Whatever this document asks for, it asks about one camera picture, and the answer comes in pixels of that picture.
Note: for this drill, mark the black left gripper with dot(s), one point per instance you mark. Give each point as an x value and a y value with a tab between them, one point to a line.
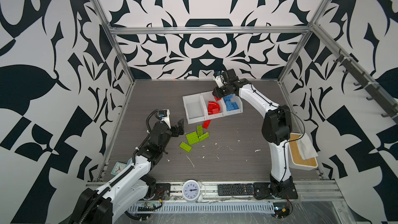
179	129

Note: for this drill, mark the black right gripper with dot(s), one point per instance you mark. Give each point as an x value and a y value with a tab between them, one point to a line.
216	93

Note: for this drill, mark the blue lego brick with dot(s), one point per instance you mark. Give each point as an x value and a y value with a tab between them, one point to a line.
231	106
228	97

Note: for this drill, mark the green long lego brick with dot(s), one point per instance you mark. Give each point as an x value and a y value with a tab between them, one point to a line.
200	131

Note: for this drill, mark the long red lego brick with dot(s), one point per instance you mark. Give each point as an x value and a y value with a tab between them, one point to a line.
206	124

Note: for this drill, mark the green slanted lego brick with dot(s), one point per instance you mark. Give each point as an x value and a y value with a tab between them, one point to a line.
204	136

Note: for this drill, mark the red D-shaped lego piece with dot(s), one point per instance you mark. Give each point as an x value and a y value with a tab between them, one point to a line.
213	108

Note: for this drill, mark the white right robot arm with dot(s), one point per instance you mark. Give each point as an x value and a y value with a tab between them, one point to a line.
276	128

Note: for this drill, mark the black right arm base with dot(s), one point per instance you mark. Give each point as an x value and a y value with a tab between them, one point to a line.
276	190

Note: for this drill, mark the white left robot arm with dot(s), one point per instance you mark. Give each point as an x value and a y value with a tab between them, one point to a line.
111	200

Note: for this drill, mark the white right storage bin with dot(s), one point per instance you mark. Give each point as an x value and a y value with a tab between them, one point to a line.
240	105

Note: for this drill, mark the white storage bin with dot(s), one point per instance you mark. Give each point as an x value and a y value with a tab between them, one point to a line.
205	98
194	108
240	105

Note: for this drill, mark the large green lego plate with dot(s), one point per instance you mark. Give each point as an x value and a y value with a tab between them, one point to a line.
192	138

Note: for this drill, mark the white left storage bin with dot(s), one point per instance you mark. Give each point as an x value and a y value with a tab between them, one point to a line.
194	108

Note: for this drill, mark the white middle storage bin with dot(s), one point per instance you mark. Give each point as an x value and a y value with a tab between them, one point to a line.
205	98

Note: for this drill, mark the white analog clock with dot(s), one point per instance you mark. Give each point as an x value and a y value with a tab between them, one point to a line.
191	190

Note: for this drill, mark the small card with clock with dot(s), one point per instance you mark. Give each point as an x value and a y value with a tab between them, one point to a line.
118	168

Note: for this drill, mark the black remote control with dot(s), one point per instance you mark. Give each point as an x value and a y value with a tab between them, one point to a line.
236	190

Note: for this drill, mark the electronics board left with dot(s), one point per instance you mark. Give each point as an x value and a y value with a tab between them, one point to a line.
149	207

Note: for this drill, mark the electronics board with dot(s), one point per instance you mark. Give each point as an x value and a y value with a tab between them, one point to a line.
282	210
149	207

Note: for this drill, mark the electronics board right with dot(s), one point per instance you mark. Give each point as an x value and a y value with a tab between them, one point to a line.
282	210

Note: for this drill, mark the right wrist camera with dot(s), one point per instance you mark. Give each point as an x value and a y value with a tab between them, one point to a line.
223	78

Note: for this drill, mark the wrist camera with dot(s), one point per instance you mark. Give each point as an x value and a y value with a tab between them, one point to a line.
223	78
164	117

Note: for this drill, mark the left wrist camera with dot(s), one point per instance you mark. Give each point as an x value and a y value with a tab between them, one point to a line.
164	117

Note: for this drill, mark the white perforated cable tray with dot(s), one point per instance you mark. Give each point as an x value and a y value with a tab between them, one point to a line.
207	208

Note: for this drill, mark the aluminium frame crossbar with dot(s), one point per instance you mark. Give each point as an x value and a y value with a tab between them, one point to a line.
208	30

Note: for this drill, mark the black hook rail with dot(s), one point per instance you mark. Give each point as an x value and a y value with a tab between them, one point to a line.
365	81

